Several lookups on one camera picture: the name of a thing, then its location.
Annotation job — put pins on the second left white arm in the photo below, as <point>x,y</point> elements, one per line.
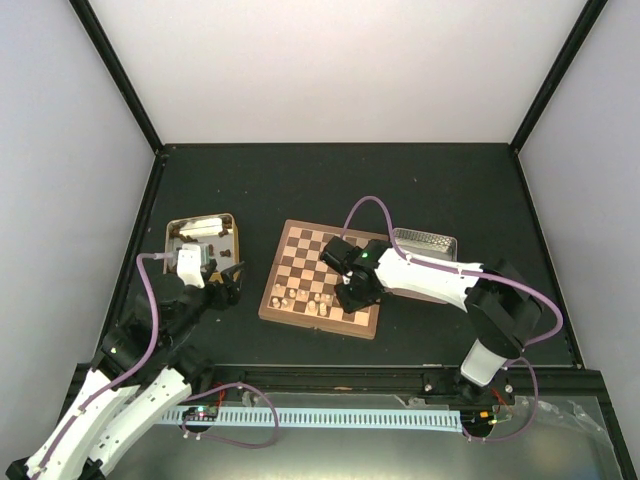
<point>173,372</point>

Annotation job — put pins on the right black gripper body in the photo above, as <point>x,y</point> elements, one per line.
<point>357,297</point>

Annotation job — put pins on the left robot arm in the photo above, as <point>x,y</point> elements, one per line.
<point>99,399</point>

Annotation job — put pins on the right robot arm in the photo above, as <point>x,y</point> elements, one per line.
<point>503,314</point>

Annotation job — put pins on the wooden chess board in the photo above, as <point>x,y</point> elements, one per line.
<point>297,265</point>

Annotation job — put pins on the pink tin with light pieces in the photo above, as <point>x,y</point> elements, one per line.
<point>435,246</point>

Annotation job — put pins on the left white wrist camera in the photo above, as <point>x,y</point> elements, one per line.
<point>191,258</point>

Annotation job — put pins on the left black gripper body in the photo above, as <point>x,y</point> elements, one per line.
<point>220,299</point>

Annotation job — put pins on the light blue cable duct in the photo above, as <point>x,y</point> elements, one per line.
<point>330,418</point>

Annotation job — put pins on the gold tin with dark pieces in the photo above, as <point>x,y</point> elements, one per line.
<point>218,232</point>

